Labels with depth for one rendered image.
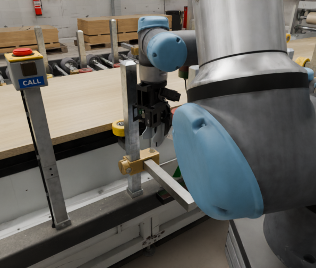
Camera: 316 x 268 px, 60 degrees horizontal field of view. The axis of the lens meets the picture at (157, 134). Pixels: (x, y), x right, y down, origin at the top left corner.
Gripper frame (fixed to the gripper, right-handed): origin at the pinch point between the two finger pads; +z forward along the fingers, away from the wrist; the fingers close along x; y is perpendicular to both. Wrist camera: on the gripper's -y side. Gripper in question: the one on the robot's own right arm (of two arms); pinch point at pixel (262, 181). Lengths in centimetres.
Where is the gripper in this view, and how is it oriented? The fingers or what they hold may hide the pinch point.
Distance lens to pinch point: 90.8
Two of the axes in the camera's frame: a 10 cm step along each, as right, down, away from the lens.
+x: 8.4, -2.6, 4.8
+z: 0.0, 8.8, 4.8
